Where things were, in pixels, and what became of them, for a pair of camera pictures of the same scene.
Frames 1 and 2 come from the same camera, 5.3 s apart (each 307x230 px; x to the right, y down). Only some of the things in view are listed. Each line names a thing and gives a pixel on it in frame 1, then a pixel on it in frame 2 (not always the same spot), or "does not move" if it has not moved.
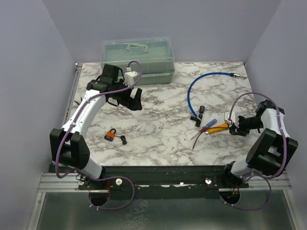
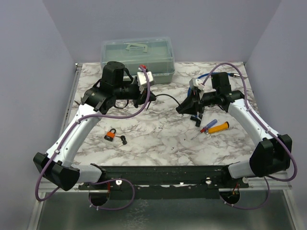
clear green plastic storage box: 156,54 does not move
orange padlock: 110,135 does not move
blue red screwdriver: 204,129 does not move
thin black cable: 194,144 → 167,95
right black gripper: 237,131 → 192,105
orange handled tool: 218,128 does not move
